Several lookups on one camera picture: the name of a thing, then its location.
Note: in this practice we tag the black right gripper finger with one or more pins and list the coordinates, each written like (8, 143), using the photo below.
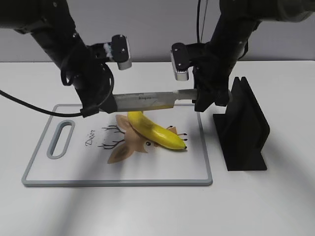
(203, 100)
(222, 98)

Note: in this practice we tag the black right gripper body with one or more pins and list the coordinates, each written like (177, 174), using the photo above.
(213, 63)

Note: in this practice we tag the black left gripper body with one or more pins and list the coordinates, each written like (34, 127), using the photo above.
(90, 76)

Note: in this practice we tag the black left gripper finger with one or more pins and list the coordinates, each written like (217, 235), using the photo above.
(109, 106)

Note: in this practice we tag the white handled kitchen knife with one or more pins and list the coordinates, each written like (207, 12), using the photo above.
(154, 100)

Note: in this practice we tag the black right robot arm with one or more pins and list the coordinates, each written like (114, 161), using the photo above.
(240, 18)

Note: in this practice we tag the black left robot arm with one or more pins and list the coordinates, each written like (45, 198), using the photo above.
(51, 25)

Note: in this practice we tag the yellow plastic banana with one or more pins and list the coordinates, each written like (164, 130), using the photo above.
(155, 132)

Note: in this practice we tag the black knife stand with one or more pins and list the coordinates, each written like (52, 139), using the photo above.
(242, 130)

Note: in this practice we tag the white deer cutting board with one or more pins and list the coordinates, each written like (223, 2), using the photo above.
(103, 150)

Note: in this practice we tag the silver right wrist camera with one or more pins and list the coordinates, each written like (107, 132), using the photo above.
(180, 61)

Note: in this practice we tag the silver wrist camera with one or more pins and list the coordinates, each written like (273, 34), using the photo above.
(180, 61)
(121, 51)

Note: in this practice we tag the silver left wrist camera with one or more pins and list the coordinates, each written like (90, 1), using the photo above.
(121, 51)

